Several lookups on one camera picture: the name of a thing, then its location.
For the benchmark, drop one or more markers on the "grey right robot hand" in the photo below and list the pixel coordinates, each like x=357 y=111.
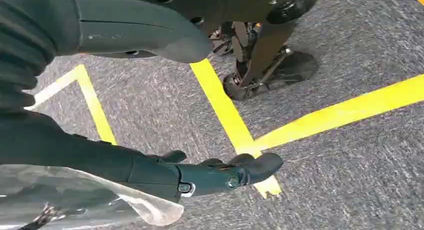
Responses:
x=132 y=29

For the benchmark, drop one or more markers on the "ribbed grey right arm sleeve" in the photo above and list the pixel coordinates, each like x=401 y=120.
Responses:
x=20 y=39

